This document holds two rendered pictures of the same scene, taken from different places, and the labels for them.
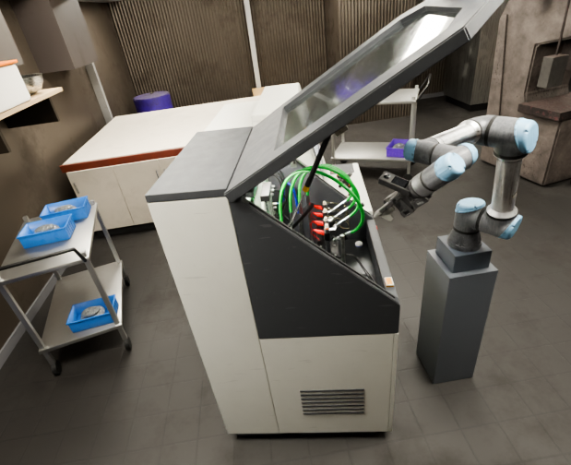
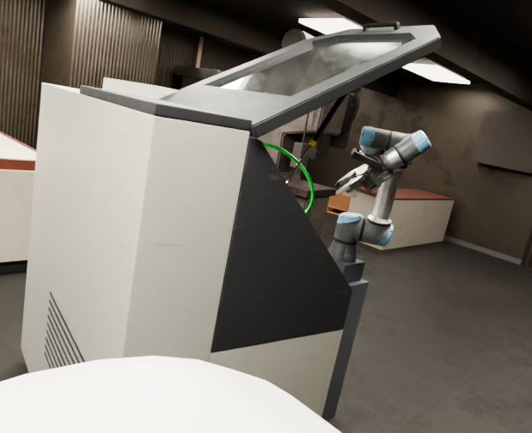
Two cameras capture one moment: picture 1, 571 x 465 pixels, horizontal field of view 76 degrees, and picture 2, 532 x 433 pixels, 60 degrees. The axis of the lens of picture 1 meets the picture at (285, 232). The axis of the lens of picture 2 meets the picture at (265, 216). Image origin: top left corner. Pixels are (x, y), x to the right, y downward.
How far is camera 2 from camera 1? 1.11 m
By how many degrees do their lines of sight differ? 45
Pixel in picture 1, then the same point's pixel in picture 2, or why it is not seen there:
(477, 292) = (354, 305)
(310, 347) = (263, 359)
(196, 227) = (202, 165)
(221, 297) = (190, 280)
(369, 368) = (308, 385)
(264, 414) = not seen: outside the picture
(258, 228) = (266, 179)
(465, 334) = (339, 358)
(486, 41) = not seen: hidden behind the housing
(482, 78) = not seen: hidden behind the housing
